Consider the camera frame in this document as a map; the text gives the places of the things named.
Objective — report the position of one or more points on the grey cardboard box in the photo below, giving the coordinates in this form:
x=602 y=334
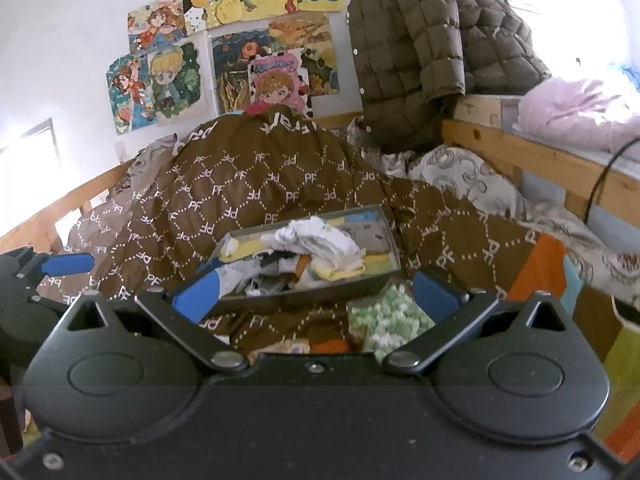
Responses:
x=310 y=300

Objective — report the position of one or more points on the black patterned cloth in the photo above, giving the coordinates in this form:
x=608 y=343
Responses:
x=272 y=260

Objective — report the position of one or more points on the light blue white cloth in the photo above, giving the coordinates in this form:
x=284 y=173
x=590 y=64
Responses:
x=232 y=280

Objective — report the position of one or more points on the grey printed cloth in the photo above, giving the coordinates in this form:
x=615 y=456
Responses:
x=270 y=285

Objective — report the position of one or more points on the white grey cloth bag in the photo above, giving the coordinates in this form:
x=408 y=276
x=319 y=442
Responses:
x=310 y=235

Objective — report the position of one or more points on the small pink figure poster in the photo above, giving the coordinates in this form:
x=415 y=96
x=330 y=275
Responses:
x=277 y=85

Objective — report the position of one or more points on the brown colourful patterned quilt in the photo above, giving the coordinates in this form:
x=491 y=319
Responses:
x=300 y=175

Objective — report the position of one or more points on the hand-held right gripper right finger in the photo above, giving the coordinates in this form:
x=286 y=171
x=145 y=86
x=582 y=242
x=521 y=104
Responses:
x=437 y=295

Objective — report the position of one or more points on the grey swirl patterned blanket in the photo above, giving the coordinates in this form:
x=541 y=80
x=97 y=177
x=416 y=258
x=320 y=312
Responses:
x=465 y=175

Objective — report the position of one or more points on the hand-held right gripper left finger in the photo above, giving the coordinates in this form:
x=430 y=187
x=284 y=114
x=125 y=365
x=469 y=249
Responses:
x=195 y=295

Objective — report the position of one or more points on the lilac blanket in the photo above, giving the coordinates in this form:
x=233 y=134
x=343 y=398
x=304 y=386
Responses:
x=580 y=115

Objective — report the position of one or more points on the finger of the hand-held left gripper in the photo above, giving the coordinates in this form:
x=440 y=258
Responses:
x=70 y=264
x=35 y=300

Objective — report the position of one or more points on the red-haired figure blue poster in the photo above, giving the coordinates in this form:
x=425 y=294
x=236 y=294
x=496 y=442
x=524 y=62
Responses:
x=130 y=95

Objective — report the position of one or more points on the olive puffer jacket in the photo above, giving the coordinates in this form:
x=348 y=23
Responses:
x=425 y=50

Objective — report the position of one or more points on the blond figure green poster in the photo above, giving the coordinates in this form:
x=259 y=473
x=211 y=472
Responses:
x=175 y=80

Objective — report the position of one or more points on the window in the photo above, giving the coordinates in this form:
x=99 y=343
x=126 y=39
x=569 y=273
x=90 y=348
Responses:
x=35 y=145

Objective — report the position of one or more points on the orange dark blue poster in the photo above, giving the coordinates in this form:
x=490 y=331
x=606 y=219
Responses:
x=230 y=70

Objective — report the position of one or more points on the orange figure wall poster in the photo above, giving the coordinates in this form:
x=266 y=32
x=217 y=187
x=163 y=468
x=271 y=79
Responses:
x=157 y=25

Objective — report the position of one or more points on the green white fuzzy cloth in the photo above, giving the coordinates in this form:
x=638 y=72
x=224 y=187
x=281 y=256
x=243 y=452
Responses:
x=390 y=320

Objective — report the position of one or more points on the wooden bed frame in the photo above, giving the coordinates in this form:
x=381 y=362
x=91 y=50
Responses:
x=500 y=150

